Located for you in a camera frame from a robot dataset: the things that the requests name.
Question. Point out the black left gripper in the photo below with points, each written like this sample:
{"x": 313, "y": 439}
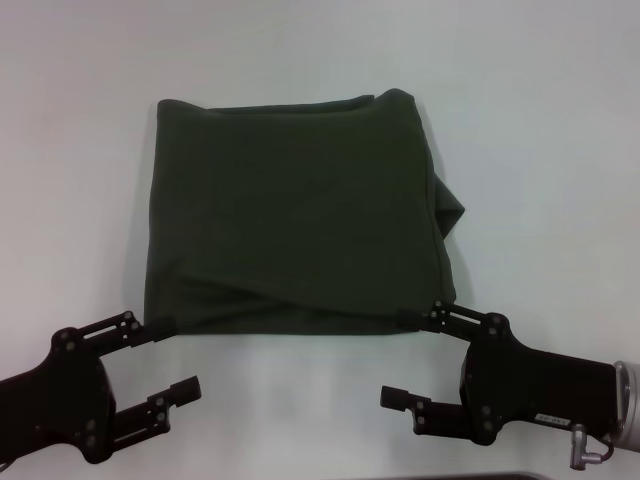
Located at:
{"x": 55, "y": 395}

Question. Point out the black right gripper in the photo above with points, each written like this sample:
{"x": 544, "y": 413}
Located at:
{"x": 530, "y": 395}

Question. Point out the dark green FREE t-shirt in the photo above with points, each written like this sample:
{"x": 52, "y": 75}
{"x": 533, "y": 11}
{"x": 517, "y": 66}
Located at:
{"x": 300, "y": 215}

